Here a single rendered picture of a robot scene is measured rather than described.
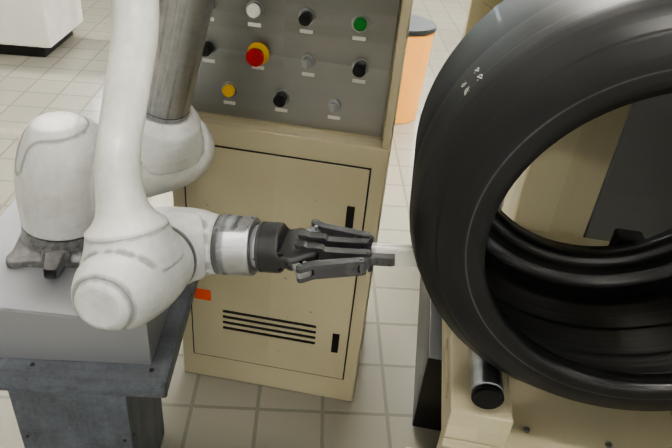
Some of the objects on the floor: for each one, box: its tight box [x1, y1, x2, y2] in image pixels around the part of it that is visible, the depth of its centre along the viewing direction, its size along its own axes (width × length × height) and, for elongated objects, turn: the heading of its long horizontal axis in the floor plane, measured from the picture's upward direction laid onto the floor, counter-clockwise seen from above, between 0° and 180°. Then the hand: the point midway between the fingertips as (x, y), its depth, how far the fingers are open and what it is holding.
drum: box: [395, 14, 437, 124], centre depth 367 cm, size 37×38×58 cm
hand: (396, 254), depth 87 cm, fingers closed
